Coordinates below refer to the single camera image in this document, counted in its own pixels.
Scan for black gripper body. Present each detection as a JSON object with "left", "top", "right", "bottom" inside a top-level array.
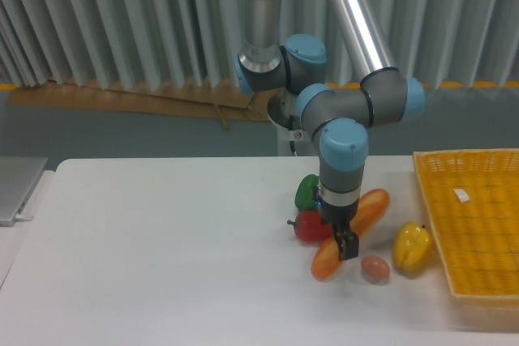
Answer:
[{"left": 320, "top": 199, "right": 359, "bottom": 233}]

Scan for orange toy baguette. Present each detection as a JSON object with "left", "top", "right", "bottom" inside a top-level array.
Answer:
[{"left": 311, "top": 189, "right": 390, "bottom": 281}]

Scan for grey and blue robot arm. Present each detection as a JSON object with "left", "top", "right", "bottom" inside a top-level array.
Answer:
[{"left": 234, "top": 0, "right": 425, "bottom": 261}]

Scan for white label in basket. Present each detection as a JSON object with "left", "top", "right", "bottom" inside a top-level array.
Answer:
[{"left": 453, "top": 188, "right": 470, "bottom": 203}]

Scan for yellow woven basket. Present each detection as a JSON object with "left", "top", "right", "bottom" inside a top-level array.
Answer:
[{"left": 413, "top": 148, "right": 518, "bottom": 332}]

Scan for red toy bell pepper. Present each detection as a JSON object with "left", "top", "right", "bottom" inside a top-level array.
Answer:
[{"left": 287, "top": 210, "right": 332, "bottom": 243}]

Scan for brown toy egg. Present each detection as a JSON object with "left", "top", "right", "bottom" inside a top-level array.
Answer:
[{"left": 361, "top": 255, "right": 390, "bottom": 282}]

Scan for green toy bell pepper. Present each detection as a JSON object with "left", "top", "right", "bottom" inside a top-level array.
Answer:
[{"left": 294, "top": 174, "right": 320, "bottom": 211}]

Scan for yellow toy bell pepper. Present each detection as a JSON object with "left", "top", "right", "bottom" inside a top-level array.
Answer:
[{"left": 392, "top": 222, "right": 433, "bottom": 273}]

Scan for brown cardboard sheet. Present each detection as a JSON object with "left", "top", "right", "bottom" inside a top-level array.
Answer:
[{"left": 8, "top": 79, "right": 277, "bottom": 129}]

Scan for silver laptop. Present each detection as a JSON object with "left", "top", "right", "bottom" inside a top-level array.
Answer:
[{"left": 0, "top": 156, "right": 47, "bottom": 227}]

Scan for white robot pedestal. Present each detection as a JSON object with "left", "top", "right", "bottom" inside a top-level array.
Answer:
[{"left": 267, "top": 88, "right": 324, "bottom": 156}]

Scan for black cable on pedestal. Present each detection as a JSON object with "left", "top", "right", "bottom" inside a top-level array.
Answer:
[{"left": 288, "top": 114, "right": 299, "bottom": 157}]

